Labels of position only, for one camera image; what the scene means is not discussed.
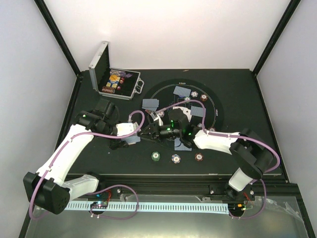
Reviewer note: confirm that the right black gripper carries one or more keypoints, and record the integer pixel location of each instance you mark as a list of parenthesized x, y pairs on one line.
[(154, 131)]

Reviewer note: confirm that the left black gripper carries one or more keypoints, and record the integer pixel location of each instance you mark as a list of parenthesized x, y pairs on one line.
[(117, 143)]

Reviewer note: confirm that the blue backed card deck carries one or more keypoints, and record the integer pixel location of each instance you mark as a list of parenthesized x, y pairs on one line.
[(132, 139)]

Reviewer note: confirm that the green poker chip stack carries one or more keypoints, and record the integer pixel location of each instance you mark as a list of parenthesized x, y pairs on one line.
[(155, 156)]

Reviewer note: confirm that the dealt card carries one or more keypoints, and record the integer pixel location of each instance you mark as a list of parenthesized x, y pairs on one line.
[(181, 91), (179, 146), (147, 103)]

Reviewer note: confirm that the blue white chip stack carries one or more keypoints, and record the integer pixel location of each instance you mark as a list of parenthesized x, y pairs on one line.
[(175, 158)]

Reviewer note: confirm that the face down card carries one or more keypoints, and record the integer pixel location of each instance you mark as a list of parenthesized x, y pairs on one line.
[(197, 111)]

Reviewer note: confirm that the brown poker chip stack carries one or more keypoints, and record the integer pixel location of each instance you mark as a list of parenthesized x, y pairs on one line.
[(199, 157)]

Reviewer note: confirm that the blue white chip top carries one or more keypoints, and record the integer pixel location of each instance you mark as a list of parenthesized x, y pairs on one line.
[(194, 94)]

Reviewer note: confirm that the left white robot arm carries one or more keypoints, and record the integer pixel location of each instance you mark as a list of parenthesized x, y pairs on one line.
[(47, 188)]

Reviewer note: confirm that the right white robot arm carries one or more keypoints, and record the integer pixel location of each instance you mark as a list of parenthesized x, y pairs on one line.
[(252, 156)]

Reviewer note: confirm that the round black poker mat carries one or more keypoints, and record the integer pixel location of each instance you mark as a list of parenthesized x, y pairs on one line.
[(213, 109)]

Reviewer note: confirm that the orange black chip roll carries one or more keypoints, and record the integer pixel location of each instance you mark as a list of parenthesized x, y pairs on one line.
[(109, 90)]

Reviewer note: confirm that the open aluminium poker case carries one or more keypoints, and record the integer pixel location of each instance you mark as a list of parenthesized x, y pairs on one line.
[(113, 82)]

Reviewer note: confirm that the yellow big blind button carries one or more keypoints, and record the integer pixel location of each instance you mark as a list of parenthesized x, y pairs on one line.
[(114, 78)]

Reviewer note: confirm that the purple chip roll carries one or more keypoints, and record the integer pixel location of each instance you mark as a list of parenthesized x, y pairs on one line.
[(119, 73)]

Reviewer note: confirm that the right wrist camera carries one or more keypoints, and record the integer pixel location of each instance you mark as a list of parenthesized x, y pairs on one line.
[(178, 119)]

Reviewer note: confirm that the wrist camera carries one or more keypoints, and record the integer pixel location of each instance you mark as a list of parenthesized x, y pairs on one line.
[(105, 108), (178, 119)]

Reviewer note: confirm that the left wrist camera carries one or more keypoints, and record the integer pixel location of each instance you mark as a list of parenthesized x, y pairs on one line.
[(105, 108)]

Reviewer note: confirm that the white slotted cable duct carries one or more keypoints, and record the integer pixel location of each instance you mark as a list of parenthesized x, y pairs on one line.
[(213, 208)]

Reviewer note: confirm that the black aluminium rail base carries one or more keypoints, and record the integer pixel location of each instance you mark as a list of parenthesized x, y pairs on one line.
[(214, 187)]

